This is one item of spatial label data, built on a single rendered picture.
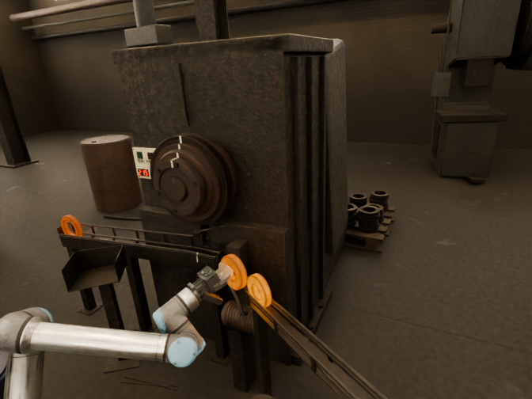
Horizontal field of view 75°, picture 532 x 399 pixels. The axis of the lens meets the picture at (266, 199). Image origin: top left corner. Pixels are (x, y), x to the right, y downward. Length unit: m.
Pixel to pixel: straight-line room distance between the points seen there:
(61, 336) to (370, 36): 7.01
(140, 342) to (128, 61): 1.40
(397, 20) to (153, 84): 6.01
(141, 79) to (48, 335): 1.27
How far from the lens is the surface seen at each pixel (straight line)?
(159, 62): 1.92
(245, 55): 1.64
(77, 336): 1.33
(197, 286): 1.41
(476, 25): 5.34
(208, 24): 4.61
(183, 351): 1.25
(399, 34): 7.43
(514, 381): 2.47
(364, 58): 7.51
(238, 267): 1.44
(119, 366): 2.45
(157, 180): 1.76
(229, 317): 1.80
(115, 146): 4.54
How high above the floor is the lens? 1.64
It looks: 21 degrees down
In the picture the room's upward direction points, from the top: 3 degrees counter-clockwise
